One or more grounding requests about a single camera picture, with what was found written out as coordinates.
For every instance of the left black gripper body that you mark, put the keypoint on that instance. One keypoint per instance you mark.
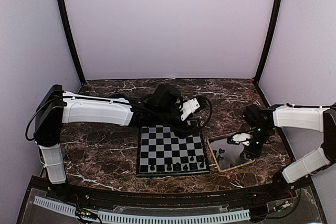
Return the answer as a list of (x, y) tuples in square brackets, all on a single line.
[(165, 117)]

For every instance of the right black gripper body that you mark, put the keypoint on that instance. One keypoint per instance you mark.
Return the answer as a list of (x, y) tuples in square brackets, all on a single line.
[(261, 136)]

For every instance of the dark blue cup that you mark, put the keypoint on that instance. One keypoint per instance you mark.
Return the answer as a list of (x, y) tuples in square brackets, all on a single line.
[(118, 95)]

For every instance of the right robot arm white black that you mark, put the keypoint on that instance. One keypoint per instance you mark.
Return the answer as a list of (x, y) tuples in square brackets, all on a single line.
[(264, 121)]

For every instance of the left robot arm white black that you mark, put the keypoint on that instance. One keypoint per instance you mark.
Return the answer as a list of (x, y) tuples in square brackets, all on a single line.
[(59, 107)]

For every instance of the black grey chess board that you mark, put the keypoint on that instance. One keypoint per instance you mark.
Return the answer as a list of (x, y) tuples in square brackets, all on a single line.
[(159, 145)]

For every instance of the small green circuit board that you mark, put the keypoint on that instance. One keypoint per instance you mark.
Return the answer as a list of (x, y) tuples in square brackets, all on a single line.
[(84, 213)]

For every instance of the wooden tray with dark base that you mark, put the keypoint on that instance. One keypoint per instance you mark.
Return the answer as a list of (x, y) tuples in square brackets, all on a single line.
[(233, 153)]

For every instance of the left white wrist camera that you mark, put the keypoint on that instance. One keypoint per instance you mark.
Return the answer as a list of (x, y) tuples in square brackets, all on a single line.
[(189, 107)]

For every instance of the black front rail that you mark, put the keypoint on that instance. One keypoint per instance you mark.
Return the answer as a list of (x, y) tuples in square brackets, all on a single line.
[(103, 198)]

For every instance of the white slotted cable duct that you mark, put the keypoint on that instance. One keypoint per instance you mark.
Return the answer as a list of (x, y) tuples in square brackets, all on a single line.
[(110, 217)]

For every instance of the right black frame post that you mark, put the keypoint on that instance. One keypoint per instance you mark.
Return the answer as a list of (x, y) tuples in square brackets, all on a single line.
[(268, 40)]

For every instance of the black frame post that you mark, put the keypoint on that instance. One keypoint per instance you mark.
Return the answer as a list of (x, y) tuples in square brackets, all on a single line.
[(268, 40), (70, 40)]

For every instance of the left black frame post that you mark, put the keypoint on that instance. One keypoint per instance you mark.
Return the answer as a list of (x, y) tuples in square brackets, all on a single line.
[(70, 40)]

